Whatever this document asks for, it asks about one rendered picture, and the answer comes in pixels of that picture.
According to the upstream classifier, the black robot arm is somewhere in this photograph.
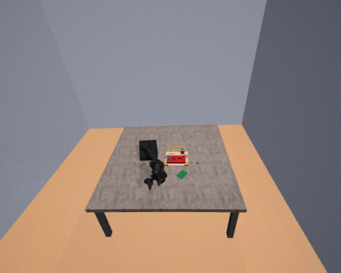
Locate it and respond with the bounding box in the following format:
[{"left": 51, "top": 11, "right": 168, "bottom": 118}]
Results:
[{"left": 142, "top": 142, "right": 164, "bottom": 171}]

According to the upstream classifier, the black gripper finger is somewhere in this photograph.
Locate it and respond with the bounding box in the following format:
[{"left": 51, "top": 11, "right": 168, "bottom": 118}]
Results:
[
  {"left": 146, "top": 180, "right": 153, "bottom": 190},
  {"left": 157, "top": 174, "right": 165, "bottom": 186}
]

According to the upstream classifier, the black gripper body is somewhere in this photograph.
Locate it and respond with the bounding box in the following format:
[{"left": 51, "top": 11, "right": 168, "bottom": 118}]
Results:
[{"left": 144, "top": 168, "right": 167, "bottom": 183}]

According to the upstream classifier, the green flat rectangular mat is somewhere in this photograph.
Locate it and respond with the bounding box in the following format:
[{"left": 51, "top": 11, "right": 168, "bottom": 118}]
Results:
[{"left": 177, "top": 170, "right": 187, "bottom": 179}]

